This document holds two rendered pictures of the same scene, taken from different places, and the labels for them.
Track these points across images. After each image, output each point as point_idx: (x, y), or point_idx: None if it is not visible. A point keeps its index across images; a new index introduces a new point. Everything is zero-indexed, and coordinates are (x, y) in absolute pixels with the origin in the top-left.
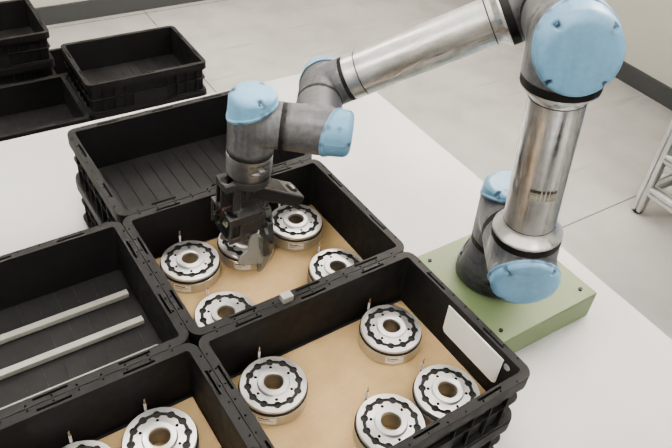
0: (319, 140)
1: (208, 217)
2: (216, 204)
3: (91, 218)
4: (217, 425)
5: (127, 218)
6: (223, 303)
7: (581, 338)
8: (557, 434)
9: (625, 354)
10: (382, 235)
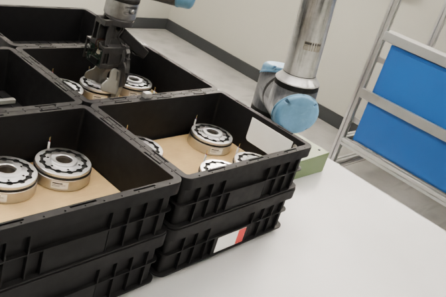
0: None
1: (72, 66)
2: (91, 39)
3: None
4: (104, 160)
5: (18, 47)
6: None
7: (321, 181)
8: (316, 222)
9: (349, 190)
10: (201, 83)
